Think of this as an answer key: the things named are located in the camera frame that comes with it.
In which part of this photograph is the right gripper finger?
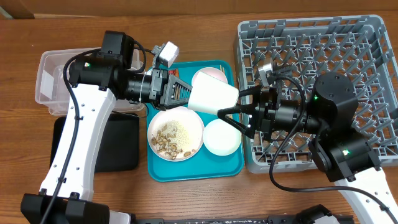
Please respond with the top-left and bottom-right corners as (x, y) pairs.
(238, 85), (262, 108)
(217, 104), (259, 139)

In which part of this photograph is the white cup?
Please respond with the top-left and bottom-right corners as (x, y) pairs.
(187, 72), (239, 115)

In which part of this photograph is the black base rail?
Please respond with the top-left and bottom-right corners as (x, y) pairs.
(133, 215), (299, 224)

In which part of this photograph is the black plastic tray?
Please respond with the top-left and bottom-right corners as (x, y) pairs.
(49, 113), (141, 174)

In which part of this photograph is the pink-rimmed white bowl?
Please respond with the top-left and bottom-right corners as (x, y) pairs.
(191, 67), (228, 86)

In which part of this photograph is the white plate with peanut shells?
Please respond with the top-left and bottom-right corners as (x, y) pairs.
(147, 106), (205, 162)

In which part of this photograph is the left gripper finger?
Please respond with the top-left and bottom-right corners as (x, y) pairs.
(164, 94), (190, 110)
(169, 75), (192, 93)

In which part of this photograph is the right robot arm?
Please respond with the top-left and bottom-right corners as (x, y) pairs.
(217, 72), (397, 223)

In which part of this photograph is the clear plastic storage bin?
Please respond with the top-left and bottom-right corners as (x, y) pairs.
(34, 47), (146, 116)

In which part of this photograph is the white bowl with green rim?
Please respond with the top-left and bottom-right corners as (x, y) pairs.
(203, 119), (241, 156)

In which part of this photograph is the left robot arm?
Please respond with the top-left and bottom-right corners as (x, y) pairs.
(21, 31), (192, 223)

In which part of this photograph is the grey dishwasher rack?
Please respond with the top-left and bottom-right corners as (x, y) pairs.
(235, 15), (397, 167)

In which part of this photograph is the teal serving tray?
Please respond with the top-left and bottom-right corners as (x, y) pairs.
(147, 60), (244, 182)

